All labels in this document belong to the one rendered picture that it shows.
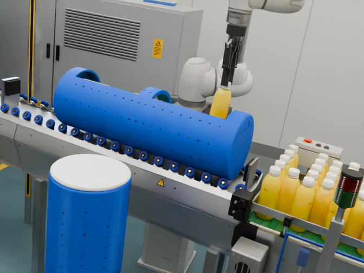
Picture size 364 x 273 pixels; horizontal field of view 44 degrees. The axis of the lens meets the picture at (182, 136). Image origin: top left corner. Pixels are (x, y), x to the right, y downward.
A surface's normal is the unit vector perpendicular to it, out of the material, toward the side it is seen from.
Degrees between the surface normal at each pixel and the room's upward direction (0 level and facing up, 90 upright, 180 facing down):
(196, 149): 93
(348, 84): 90
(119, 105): 61
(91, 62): 90
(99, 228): 90
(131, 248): 0
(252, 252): 0
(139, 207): 109
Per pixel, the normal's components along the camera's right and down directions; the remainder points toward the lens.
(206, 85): 0.17, 0.44
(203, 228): -0.47, 0.55
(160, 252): -0.32, 0.29
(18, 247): 0.14, -0.93
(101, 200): 0.40, 0.37
